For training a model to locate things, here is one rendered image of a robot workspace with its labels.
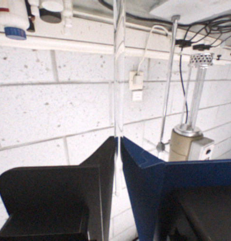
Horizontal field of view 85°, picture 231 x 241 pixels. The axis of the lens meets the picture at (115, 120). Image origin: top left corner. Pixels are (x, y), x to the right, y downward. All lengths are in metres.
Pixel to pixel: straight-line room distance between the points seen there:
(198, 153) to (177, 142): 0.07
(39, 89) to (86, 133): 0.26
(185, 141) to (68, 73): 0.49
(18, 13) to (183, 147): 0.57
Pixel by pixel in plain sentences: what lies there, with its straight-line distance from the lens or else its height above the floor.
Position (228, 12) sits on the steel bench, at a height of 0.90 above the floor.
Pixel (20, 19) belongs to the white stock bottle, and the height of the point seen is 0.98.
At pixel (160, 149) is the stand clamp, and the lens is 0.62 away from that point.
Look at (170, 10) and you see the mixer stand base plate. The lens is 0.54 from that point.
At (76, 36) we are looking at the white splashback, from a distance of 0.53.
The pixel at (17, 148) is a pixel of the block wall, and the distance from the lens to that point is 0.62.
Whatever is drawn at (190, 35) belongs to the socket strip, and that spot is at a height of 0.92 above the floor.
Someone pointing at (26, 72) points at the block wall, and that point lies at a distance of 0.55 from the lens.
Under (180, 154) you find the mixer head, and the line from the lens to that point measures 0.52.
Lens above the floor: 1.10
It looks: 19 degrees up
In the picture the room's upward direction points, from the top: 180 degrees clockwise
